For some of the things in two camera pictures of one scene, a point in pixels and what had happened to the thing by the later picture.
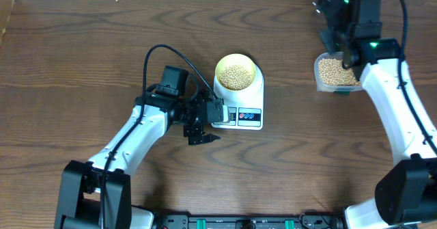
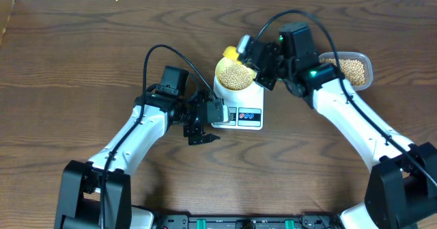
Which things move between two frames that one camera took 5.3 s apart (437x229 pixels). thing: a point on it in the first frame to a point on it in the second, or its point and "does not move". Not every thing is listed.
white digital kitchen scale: [246, 109] does not move
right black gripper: [327, 37] to [261, 80]
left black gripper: [197, 135] does not move
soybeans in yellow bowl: [235, 77] does not move
